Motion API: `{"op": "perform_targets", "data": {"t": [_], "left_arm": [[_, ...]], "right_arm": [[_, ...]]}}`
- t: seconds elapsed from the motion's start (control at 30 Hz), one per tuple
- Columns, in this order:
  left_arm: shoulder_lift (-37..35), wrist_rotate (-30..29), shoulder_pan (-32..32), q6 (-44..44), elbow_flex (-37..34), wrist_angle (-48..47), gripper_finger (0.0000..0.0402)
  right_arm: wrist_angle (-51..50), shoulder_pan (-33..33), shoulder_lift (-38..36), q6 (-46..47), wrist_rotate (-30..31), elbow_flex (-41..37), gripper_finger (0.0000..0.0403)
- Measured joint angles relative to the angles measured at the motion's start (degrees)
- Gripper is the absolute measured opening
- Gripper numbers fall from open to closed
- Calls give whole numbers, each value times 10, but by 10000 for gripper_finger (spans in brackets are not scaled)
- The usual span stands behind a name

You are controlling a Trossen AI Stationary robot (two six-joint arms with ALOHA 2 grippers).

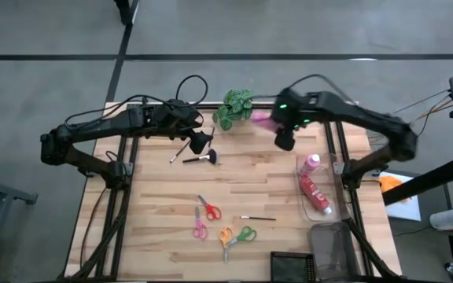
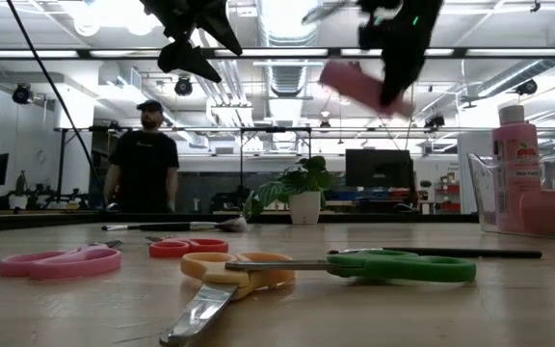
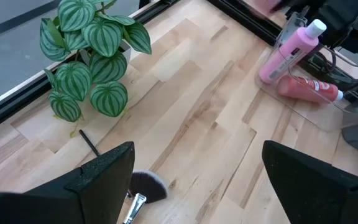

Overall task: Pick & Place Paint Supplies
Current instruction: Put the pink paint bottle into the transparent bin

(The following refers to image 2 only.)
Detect orange-handled scissors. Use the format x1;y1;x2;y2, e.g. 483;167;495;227
159;251;297;347

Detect pink paint bottle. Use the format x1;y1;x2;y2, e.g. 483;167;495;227
319;60;414;120
491;104;542;234

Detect large black monitor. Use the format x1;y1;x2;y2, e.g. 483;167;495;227
344;148;414;190

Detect thin black pencil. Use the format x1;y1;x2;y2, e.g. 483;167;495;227
328;246;543;260

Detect person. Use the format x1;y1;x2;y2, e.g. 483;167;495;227
102;99;181;215

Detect silver ventilation duct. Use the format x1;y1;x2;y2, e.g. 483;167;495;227
257;0;325;97

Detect pink-handled scissors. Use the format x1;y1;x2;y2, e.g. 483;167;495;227
0;239;124;282

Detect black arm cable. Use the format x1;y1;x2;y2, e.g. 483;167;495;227
5;0;103;189

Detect shelf with red bins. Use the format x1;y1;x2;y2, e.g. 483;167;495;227
434;169;463;214

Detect potted green plant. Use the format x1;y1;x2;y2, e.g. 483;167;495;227
241;154;336;227

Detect clear plastic bin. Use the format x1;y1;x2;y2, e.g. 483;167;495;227
466;147;555;242

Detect black background table frame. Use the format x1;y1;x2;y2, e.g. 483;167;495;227
55;125;313;213

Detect red-handled scissors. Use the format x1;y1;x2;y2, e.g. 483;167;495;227
145;234;230;260

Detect black fan brush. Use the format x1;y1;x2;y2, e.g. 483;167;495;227
135;216;249;233

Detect black hanging camera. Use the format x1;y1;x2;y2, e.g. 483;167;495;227
424;113;447;134
515;78;539;96
11;82;33;106
173;74;195;97

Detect green-handled scissors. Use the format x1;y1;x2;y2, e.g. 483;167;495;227
224;249;478;284

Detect black beam with lights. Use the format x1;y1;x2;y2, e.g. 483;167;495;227
0;46;555;61

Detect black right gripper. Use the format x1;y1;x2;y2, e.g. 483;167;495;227
357;0;445;108

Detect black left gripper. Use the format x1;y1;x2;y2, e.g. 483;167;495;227
140;0;244;83

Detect black metal table frame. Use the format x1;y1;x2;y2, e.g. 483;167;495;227
0;211;479;234

